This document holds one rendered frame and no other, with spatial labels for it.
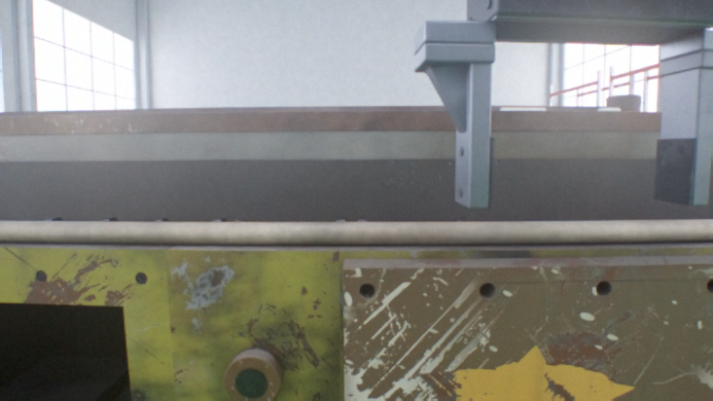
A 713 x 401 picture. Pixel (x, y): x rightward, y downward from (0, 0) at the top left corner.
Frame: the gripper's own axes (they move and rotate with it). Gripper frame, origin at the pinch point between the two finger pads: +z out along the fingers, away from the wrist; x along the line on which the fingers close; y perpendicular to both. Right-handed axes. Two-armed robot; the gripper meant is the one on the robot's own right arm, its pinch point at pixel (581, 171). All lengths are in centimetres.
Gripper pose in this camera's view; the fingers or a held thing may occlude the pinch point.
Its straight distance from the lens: 25.5
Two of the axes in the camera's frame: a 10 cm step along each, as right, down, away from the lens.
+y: 0.3, 0.8, -10.0
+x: 10.0, -0.1, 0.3
